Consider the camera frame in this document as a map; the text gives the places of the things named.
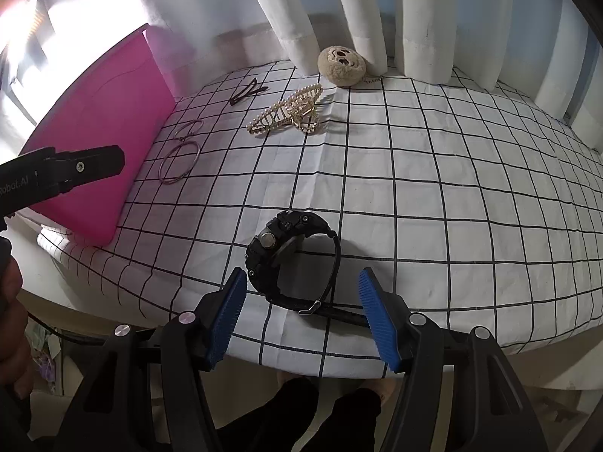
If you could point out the white curtain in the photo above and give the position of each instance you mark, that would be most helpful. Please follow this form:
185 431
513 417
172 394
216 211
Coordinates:
424 19

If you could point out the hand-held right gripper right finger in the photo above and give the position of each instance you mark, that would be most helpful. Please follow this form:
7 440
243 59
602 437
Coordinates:
377 316

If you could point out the black triangular hair clip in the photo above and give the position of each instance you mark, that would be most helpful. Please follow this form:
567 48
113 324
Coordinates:
235 99

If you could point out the pink plastic basin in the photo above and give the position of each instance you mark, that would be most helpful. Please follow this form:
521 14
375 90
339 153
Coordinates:
103 117

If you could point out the person's black pants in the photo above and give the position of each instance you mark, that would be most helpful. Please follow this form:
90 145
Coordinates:
282 414

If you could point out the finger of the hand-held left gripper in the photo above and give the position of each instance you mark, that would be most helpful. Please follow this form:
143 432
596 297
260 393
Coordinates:
94 165

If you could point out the person's right foot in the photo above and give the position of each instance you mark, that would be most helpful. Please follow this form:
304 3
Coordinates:
378 391

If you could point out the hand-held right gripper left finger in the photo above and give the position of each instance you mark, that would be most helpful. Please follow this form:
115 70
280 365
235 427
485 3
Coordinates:
231 316

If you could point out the white checked tablecloth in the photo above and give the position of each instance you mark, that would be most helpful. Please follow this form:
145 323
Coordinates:
424 197

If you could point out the pearl hair claw clip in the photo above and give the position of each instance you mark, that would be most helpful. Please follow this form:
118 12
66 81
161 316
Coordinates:
287 113

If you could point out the black digital wristwatch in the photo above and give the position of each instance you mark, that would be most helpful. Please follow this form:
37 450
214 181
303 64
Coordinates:
278 245

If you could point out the person's left hand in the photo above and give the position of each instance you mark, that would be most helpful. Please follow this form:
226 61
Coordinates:
10 292

